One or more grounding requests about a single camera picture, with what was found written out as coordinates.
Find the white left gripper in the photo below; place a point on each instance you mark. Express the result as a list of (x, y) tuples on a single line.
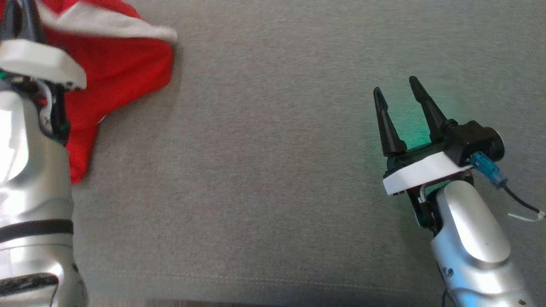
[(38, 62)]

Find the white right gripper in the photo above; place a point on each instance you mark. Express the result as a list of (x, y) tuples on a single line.
[(422, 172)]

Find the red and white basketball jersey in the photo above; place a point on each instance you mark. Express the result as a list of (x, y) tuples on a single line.
[(119, 64)]

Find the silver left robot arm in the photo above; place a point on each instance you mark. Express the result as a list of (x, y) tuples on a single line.
[(30, 179)]

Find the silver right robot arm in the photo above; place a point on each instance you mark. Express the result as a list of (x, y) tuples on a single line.
[(473, 238)]

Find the grey fabric sofa cushion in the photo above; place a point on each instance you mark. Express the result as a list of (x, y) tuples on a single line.
[(277, 170)]

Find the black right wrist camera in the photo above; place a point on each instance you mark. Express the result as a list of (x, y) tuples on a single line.
[(473, 138)]

